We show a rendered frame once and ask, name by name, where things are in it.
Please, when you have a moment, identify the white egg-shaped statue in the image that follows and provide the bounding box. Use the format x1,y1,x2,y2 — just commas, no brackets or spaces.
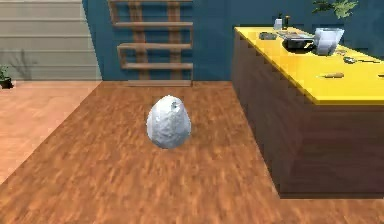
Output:
145,94,193,150

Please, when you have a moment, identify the brown-handled knife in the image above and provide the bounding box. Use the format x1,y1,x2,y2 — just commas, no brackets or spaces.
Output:
318,72,345,80

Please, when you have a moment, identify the grey spoon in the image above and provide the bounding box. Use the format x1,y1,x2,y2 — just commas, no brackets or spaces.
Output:
342,56,381,65

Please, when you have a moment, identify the dark grey flat sponge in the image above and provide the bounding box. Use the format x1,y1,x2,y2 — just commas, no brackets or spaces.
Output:
258,31,278,41

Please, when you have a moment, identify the black round pan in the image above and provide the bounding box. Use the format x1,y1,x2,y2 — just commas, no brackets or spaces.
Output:
281,37,317,54

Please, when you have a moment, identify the small white bottle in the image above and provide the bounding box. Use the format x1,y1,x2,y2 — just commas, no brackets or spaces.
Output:
273,13,284,31

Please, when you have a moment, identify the yellow-topped brown kitchen counter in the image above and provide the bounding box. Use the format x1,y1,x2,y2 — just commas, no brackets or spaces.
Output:
230,25,384,200

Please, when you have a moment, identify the brown wooden wall shelf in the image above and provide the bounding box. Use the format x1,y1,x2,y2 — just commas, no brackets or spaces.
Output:
108,0,195,88

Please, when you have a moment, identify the small green potted plant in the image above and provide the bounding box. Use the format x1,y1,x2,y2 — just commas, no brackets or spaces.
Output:
0,64,15,90

